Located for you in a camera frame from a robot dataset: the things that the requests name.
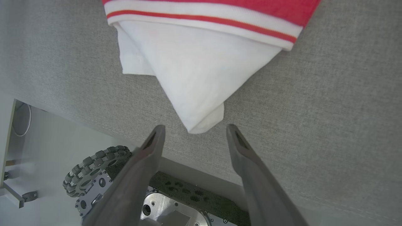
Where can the red and white shirt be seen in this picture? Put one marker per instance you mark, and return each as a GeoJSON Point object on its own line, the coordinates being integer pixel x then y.
{"type": "Point", "coordinates": [194, 69]}

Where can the metal robot wheeled base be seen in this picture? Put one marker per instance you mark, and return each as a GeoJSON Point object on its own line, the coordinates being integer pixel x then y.
{"type": "Point", "coordinates": [176, 208]}

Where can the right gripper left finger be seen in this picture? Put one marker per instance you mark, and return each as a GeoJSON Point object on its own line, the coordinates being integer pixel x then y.
{"type": "Point", "coordinates": [135, 188]}

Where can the grey metal floor bracket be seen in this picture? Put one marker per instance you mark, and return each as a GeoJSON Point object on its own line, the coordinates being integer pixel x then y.
{"type": "Point", "coordinates": [15, 197]}

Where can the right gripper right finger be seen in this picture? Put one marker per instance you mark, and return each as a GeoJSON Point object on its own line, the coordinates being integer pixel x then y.
{"type": "Point", "coordinates": [263, 194]}

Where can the grey robot omni wheel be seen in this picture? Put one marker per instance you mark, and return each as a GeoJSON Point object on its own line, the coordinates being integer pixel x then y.
{"type": "Point", "coordinates": [81, 175]}

